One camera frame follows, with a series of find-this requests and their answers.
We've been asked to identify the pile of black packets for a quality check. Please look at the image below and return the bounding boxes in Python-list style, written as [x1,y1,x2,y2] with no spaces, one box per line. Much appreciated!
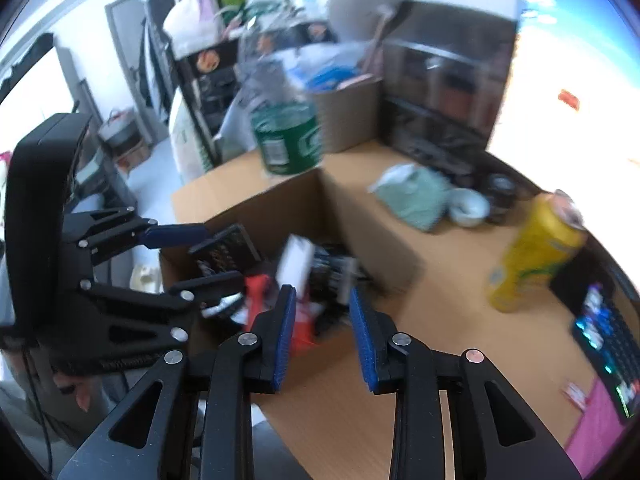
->
[276,234,373,336]

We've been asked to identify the large cardboard box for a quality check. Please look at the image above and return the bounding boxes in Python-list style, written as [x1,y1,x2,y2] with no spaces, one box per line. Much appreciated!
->
[159,164,427,361]

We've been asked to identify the person's left hand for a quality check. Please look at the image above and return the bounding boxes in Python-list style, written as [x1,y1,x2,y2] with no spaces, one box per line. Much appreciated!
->
[52,372,108,413]

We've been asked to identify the red and white gum packet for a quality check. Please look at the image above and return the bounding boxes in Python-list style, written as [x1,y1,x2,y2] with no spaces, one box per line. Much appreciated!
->
[564,382,592,409]

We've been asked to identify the green label plastic bottle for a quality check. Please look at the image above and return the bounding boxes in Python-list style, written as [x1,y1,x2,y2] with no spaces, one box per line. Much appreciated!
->
[239,35,326,177]

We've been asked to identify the black backlit keyboard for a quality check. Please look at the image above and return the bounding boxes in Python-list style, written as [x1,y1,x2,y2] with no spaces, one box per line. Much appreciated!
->
[571,282,640,426]

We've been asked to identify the blue plastic packaging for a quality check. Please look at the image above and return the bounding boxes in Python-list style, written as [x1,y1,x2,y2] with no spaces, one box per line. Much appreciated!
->
[292,42,373,92]

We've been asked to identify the dark transparent drawer organizer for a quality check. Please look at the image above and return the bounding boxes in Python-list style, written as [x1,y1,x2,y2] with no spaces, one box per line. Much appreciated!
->
[381,1,519,183]

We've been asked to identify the pink mouse mat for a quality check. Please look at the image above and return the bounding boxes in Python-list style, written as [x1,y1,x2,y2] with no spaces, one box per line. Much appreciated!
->
[564,377,633,467]

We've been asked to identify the curved computer monitor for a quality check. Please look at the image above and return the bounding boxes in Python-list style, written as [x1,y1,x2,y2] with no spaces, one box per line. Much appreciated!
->
[487,0,640,291]

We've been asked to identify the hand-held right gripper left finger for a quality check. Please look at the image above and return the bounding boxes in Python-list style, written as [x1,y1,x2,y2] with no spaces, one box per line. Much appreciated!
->
[57,284,298,480]

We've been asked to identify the small brown cardboard box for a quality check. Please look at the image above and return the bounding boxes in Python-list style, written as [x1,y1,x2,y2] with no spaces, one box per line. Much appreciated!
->
[309,76,386,155]

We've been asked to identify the black jar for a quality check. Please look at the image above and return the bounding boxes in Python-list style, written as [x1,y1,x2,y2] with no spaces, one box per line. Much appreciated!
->
[484,173,519,224]

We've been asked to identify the black monitor stand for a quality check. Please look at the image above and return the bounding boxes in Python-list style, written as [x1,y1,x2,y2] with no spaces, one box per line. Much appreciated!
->
[549,245,631,311]

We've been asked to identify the white plastic bag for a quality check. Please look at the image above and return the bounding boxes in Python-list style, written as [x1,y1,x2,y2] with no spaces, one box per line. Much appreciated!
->
[163,0,226,58]

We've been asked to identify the black facial tissue packet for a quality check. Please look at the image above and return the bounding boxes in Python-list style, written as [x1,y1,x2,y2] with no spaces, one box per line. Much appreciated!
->
[189,224,263,275]

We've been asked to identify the person's grey trousers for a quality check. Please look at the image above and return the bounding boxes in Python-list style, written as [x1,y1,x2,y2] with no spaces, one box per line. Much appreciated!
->
[0,375,131,480]

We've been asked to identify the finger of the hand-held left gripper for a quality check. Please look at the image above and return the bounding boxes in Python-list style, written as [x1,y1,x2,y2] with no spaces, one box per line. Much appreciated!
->
[62,206,208,266]
[77,270,247,361]

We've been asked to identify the white sack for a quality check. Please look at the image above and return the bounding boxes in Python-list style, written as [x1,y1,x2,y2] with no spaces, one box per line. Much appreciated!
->
[169,87,218,183]

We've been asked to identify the white ceramic bowl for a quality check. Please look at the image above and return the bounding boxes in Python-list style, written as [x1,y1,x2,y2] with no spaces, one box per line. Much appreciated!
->
[446,188,491,229]

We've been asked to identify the black storage shelf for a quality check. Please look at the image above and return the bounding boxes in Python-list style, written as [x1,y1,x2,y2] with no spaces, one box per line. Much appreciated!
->
[172,35,246,166]

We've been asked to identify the yellow drink can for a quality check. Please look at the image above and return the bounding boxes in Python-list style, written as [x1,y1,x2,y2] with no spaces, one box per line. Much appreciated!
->
[487,190,589,313]

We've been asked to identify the long red stick packet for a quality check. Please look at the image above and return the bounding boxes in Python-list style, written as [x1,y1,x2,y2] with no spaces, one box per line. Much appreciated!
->
[244,274,319,353]

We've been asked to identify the wooden desktop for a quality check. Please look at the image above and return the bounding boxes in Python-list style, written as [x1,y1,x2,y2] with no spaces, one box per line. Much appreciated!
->
[170,137,640,480]

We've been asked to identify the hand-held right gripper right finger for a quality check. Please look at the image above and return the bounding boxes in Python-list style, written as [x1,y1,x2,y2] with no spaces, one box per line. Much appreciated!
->
[349,287,583,480]

